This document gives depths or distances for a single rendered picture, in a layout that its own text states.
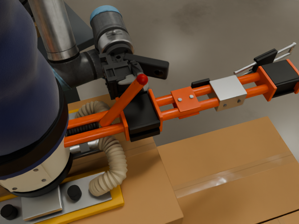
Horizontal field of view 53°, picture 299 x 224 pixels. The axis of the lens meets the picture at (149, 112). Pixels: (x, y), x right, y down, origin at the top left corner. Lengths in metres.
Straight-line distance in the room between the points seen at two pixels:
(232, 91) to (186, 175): 0.55
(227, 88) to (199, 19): 2.01
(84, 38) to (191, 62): 1.13
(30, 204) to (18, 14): 0.42
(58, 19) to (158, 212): 0.54
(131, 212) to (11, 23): 0.48
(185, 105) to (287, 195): 0.70
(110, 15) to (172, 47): 1.59
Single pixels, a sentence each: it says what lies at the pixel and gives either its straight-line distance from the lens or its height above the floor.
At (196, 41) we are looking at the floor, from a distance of 2.48.
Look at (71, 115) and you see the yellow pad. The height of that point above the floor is 0.97.
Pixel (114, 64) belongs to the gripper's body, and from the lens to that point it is 0.72.
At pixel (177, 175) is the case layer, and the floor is 0.54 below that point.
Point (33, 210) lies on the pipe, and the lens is 0.70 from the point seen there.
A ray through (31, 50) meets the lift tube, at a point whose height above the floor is 1.35.
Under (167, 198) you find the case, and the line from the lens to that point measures 0.72.
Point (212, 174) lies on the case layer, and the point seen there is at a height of 0.54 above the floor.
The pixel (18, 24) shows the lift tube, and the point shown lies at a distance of 0.42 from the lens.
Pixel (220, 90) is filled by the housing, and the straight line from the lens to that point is 0.70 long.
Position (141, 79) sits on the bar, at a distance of 0.56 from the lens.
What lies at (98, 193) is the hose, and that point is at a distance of 0.68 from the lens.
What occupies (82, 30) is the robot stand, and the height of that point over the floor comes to 0.75.
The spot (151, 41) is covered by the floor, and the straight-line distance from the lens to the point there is 2.45.
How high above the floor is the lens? 1.62
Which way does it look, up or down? 55 degrees down
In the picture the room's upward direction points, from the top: straight up
